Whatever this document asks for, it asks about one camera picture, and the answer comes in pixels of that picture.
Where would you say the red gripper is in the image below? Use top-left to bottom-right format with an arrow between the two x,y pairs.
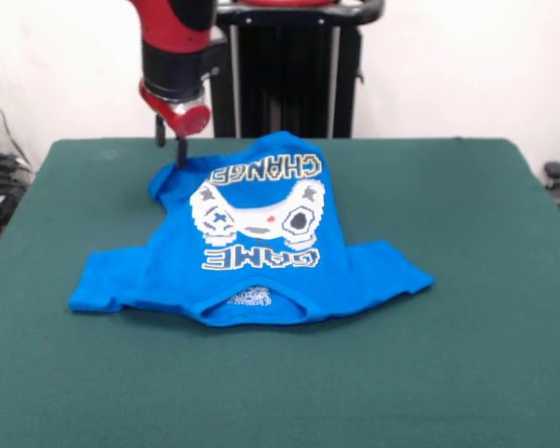
138,79 -> 213,170

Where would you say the blue printed t-shirt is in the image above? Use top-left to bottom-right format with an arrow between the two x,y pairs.
67,130 -> 437,328

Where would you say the dark green table cloth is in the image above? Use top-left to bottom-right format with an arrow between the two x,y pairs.
0,137 -> 560,448

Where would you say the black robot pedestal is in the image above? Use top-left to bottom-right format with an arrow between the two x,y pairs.
209,0 -> 386,140

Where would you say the black cable bundle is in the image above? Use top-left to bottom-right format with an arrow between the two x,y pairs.
0,84 -> 36,245

